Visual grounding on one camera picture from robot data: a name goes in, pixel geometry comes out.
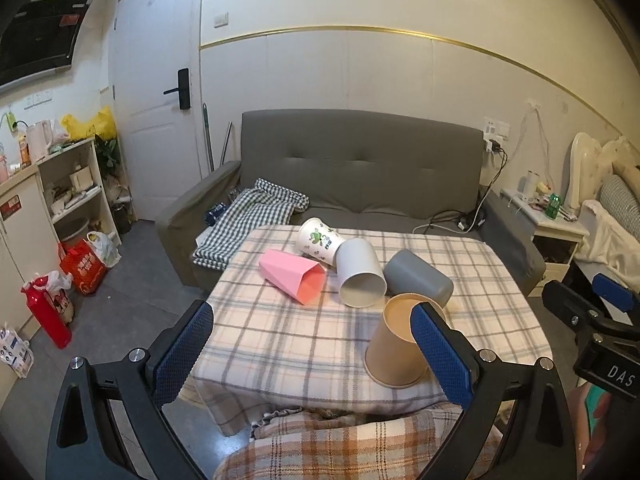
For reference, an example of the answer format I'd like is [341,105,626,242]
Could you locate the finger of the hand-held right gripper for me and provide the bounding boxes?
[542,280,608,335]
[591,273,640,314]

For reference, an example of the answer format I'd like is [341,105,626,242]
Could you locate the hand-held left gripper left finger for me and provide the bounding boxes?
[46,300,216,480]

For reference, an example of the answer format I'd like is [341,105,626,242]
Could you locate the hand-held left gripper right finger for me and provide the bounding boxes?
[410,302,581,480]

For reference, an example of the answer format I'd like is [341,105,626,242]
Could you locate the brown paper cup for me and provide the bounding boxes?
[364,292,447,388]

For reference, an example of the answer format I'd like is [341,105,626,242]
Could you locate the dark grey cup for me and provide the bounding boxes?
[382,249,455,309]

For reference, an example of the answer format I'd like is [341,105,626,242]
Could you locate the light grey cup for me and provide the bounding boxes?
[335,237,388,309]

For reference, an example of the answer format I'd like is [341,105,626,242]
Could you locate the pink cup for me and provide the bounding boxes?
[258,248,327,306]

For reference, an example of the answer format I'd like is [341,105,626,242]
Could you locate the white cup with green print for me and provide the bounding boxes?
[298,217,347,267]

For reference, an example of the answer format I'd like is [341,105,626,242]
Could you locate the pink teal printed cloth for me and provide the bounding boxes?
[575,385,617,467]

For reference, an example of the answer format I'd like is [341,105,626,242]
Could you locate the white bed blanket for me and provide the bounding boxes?
[574,200,640,282]

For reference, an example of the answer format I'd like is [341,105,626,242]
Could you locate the white nightstand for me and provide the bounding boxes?
[500,187,591,292]

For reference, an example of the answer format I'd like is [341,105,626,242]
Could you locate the grey pillow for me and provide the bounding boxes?
[597,174,640,222]

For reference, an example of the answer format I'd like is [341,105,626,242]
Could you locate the grey plaid tablecloth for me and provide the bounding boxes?
[192,225,553,437]

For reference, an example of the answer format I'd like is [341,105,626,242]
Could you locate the power strip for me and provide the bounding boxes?
[457,211,486,233]

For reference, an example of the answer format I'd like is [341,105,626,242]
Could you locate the cream headboard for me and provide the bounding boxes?
[562,131,640,217]

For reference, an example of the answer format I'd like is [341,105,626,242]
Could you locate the white plastic bag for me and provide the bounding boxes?
[86,231,122,268]

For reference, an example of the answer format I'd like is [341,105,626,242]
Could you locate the red shopping bag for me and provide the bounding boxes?
[60,240,109,297]

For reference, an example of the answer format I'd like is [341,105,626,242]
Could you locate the white bag with red print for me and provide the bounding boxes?
[34,271,76,322]

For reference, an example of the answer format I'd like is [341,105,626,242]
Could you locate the red fire extinguisher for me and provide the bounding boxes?
[21,282,73,350]

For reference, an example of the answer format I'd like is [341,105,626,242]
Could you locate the green checkered cloth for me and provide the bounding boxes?
[194,178,311,272]

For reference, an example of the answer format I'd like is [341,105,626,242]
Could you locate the orange plaid blanket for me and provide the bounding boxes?
[212,402,506,480]

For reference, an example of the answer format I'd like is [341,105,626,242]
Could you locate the black bin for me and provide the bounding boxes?
[112,202,134,235]

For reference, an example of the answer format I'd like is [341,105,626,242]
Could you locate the white blue printed packet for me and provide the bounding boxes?
[0,327,35,379]

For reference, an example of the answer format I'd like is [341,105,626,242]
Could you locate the white counter cabinet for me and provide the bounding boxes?
[0,165,57,342]

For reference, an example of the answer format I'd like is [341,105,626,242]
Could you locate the grey sofa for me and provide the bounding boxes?
[156,109,546,293]

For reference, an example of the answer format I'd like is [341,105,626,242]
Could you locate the green plant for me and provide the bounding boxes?
[95,137,124,182]

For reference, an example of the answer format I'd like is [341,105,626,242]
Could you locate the metal pole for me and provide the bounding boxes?
[220,121,234,169]

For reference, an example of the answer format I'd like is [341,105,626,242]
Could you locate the white open shelf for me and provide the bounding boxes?
[37,138,122,247]

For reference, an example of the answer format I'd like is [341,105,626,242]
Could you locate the mop pole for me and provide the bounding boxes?
[201,102,216,174]

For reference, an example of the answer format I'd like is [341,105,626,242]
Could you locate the yellow plastic bag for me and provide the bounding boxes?
[61,106,117,142]

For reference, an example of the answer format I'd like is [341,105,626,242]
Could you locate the white kettle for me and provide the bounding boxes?
[26,120,54,162]

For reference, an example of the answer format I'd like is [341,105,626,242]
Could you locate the white door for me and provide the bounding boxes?
[107,0,211,222]

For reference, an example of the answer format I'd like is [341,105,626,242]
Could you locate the black range hood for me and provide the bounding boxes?
[0,0,96,93]

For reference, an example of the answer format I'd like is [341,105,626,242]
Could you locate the black cable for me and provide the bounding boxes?
[414,149,509,234]

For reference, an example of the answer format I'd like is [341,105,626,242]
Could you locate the white cable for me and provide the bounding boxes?
[515,102,552,192]

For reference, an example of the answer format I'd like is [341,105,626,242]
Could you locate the white wall socket panel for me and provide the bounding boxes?
[482,116,511,142]

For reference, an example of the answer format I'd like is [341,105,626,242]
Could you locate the black door lock handle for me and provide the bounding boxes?
[164,68,191,109]

